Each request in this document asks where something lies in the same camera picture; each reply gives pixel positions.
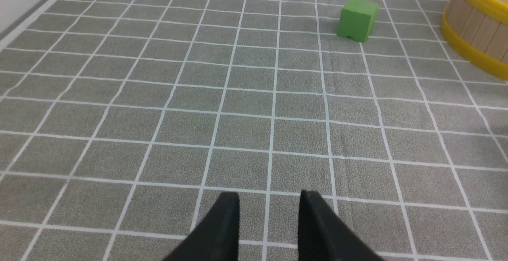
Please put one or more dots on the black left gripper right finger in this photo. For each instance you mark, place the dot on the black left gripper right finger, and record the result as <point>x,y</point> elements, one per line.
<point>322,236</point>

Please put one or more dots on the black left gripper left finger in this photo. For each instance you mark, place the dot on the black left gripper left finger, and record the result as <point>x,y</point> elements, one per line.
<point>216,237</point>

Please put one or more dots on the grey checkered tablecloth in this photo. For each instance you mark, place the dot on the grey checkered tablecloth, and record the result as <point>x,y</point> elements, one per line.
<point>123,120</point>

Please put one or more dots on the green cube block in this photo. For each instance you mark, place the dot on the green cube block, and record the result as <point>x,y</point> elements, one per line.
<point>357,20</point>

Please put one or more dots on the bamboo steamer basket yellow rims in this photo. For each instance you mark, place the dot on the bamboo steamer basket yellow rims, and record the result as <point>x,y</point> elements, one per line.
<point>478,31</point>

